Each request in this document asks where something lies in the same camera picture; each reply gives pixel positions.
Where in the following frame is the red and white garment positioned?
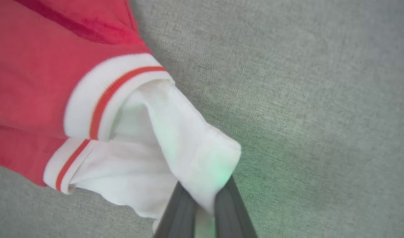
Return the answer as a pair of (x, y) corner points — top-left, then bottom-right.
(0, 0), (242, 233)

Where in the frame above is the grey fabric sofa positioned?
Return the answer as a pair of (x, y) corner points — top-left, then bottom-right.
(0, 0), (404, 238)

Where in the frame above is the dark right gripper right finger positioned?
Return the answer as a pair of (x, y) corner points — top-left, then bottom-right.
(215, 175), (259, 238)

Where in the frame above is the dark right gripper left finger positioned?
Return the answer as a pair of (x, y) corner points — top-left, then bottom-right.
(154, 181), (198, 238)

